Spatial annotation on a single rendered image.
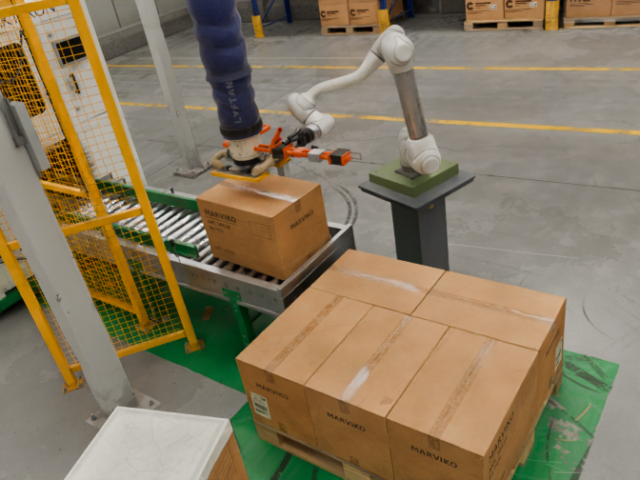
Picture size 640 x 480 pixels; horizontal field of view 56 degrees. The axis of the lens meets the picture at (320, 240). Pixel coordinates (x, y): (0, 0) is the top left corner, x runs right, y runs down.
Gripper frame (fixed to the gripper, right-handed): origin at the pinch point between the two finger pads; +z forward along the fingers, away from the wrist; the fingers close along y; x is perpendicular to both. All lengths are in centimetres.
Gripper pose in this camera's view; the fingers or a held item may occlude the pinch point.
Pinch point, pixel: (286, 150)
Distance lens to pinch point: 309.2
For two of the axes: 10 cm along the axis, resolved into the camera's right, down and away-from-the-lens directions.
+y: 1.6, 8.5, 5.1
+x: -8.2, -1.7, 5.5
